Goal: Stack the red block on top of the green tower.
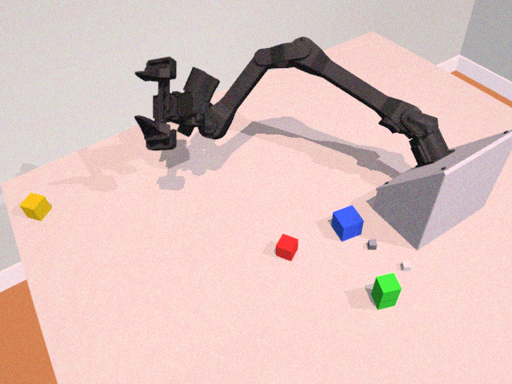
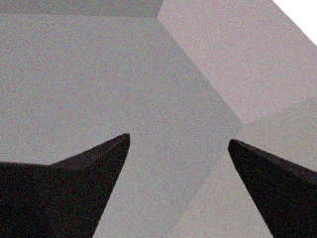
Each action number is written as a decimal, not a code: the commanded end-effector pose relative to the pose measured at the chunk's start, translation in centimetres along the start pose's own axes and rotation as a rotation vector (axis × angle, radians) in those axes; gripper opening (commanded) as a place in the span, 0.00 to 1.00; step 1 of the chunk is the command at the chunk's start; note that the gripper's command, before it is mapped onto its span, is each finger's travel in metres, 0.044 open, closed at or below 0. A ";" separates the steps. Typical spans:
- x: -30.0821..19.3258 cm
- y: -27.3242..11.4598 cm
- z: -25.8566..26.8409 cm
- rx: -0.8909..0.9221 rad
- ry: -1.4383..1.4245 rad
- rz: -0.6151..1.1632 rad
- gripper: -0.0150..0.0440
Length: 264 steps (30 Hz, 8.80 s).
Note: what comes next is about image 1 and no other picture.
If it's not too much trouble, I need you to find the green block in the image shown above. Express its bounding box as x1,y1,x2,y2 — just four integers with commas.
371,288,398,310
374,273,402,302

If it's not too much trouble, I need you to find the yellow cube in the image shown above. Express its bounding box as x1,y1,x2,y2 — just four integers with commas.
20,193,52,221

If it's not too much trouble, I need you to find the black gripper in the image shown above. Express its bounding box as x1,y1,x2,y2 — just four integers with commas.
134,56,184,150

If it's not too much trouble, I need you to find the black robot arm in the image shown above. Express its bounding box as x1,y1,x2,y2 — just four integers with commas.
172,37,455,167

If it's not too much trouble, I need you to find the blue block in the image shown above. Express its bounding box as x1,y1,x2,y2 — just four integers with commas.
332,206,364,242

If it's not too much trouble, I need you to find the red block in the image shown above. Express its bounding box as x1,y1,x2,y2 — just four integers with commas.
276,234,298,262

